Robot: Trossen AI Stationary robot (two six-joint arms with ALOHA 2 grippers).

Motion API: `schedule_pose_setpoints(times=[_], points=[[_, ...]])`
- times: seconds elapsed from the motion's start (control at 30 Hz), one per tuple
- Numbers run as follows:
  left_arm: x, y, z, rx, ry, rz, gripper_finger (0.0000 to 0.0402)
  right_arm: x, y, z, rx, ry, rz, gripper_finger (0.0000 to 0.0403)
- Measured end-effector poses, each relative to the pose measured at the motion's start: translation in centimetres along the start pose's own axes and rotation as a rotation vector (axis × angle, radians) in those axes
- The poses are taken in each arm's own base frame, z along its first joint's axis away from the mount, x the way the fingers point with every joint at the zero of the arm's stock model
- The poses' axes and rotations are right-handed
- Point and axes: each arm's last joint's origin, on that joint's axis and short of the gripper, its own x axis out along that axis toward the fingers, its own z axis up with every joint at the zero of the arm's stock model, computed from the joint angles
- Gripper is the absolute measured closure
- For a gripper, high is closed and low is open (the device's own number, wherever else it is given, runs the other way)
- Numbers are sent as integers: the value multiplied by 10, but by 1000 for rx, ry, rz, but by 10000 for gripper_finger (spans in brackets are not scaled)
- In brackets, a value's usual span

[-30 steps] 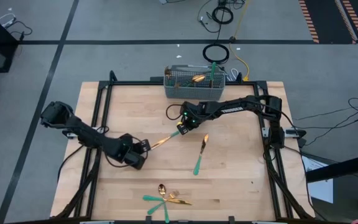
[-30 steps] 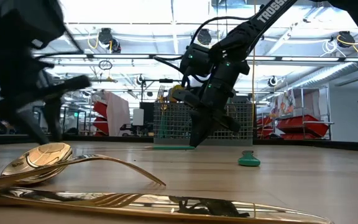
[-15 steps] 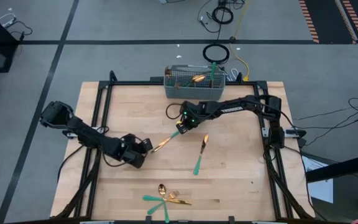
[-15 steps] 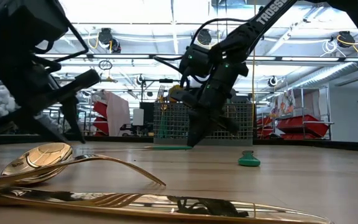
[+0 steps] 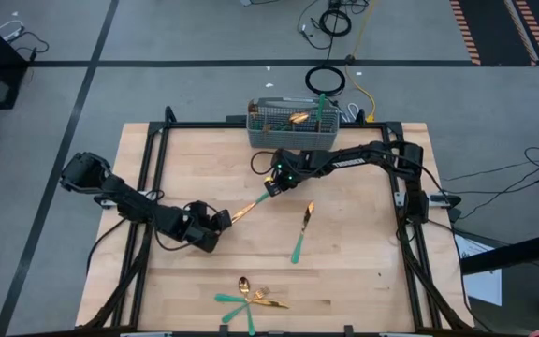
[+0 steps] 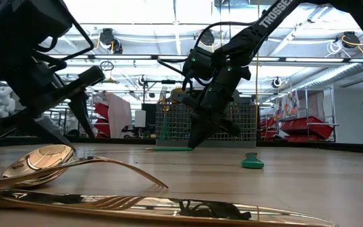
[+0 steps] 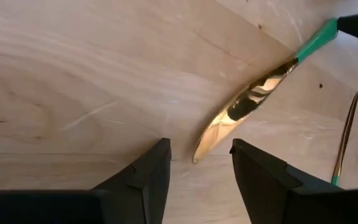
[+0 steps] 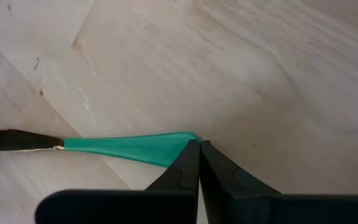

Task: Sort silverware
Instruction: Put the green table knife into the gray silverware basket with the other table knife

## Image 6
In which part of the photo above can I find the black aluminium table frame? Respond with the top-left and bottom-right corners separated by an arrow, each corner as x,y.
0,136 -> 363,154

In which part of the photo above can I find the metal shelf rack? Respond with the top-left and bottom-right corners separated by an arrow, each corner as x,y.
259,86 -> 340,143

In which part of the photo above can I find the pink white panel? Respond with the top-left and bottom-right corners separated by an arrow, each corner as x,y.
105,91 -> 134,139

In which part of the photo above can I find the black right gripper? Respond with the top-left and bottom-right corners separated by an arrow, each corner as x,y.
170,64 -> 252,149

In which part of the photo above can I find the grey plastic silverware caddy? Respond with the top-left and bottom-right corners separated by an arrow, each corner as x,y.
154,88 -> 258,148

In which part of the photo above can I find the long ceiling light strip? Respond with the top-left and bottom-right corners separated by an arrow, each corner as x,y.
47,54 -> 363,63

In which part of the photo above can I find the black equipment cabinet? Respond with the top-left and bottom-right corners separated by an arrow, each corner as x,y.
141,103 -> 156,139

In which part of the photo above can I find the gold knife green handle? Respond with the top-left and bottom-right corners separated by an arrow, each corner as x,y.
89,146 -> 194,153
0,189 -> 338,227

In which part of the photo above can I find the gold spoon green handle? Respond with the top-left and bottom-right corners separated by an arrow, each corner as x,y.
0,144 -> 75,189
240,152 -> 265,170

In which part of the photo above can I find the silver ventilation duct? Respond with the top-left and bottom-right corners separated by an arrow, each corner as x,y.
294,50 -> 363,92

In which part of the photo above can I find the black metal bar stand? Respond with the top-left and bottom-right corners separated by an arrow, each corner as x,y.
142,79 -> 184,107

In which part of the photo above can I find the white robot figure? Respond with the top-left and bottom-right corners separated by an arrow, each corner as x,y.
0,86 -> 17,119

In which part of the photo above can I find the red storage bin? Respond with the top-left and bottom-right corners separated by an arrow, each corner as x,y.
260,118 -> 279,141
93,101 -> 112,138
280,115 -> 334,139

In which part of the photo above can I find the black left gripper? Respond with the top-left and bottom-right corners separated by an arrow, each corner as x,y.
0,59 -> 107,150

